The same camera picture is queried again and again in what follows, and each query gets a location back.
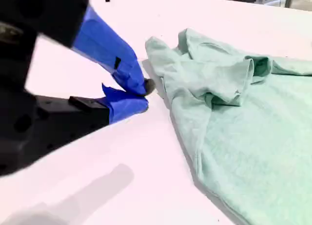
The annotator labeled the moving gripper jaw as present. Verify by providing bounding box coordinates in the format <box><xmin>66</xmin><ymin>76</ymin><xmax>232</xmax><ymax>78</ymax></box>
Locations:
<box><xmin>14</xmin><ymin>0</ymin><xmax>156</xmax><ymax>97</ymax></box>

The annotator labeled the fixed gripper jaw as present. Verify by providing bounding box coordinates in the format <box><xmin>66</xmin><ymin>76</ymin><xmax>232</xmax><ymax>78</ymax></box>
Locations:
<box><xmin>35</xmin><ymin>83</ymin><xmax>149</xmax><ymax>160</ymax></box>

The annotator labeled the pale green T-shirt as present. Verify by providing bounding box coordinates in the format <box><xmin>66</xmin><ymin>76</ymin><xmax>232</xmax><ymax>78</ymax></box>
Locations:
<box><xmin>145</xmin><ymin>28</ymin><xmax>312</xmax><ymax>225</ymax></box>

